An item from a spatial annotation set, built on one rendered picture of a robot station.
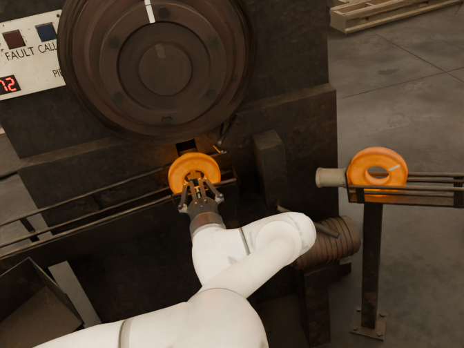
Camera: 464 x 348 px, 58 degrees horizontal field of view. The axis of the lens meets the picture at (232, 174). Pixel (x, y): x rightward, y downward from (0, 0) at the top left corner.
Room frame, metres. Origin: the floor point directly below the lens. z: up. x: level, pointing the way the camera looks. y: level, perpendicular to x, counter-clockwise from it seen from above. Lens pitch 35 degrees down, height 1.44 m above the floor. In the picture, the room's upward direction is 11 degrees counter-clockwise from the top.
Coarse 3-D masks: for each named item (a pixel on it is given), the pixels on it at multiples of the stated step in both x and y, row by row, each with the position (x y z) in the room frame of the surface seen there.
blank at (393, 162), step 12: (360, 156) 0.93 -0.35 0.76; (372, 156) 0.91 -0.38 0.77; (384, 156) 0.90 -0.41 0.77; (396, 156) 0.90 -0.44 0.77; (360, 168) 0.93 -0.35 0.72; (396, 168) 0.88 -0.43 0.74; (360, 180) 0.93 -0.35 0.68; (372, 180) 0.93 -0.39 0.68; (384, 180) 0.91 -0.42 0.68; (396, 180) 0.88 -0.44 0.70
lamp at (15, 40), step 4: (8, 32) 1.09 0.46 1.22; (12, 32) 1.09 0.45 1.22; (16, 32) 1.09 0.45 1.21; (4, 36) 1.09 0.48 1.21; (8, 36) 1.09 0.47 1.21; (12, 36) 1.09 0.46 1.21; (16, 36) 1.09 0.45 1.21; (20, 36) 1.09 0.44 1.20; (8, 40) 1.09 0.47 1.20; (12, 40) 1.09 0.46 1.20; (16, 40) 1.09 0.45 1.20; (20, 40) 1.09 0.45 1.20; (8, 44) 1.09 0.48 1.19; (12, 44) 1.09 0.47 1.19; (16, 44) 1.09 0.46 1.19; (20, 44) 1.09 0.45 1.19
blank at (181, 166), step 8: (176, 160) 1.04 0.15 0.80; (184, 160) 1.02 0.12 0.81; (192, 160) 1.02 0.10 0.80; (200, 160) 1.02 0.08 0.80; (208, 160) 1.02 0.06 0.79; (176, 168) 1.01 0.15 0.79; (184, 168) 1.01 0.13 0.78; (192, 168) 1.02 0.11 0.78; (200, 168) 1.02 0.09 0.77; (208, 168) 1.02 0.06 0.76; (216, 168) 1.02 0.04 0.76; (168, 176) 1.02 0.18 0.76; (176, 176) 1.01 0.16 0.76; (184, 176) 1.01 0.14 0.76; (208, 176) 1.02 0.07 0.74; (216, 176) 1.02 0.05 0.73; (176, 184) 1.01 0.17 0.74; (176, 192) 1.01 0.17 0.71
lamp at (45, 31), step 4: (48, 24) 1.10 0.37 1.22; (40, 28) 1.10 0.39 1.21; (44, 28) 1.10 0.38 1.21; (48, 28) 1.10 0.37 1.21; (52, 28) 1.10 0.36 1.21; (40, 32) 1.10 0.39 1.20; (44, 32) 1.10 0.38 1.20; (48, 32) 1.10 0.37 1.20; (52, 32) 1.10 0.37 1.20; (40, 36) 1.10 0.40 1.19; (44, 36) 1.10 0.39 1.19; (48, 36) 1.10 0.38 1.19; (52, 36) 1.10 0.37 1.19; (44, 40) 1.10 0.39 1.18
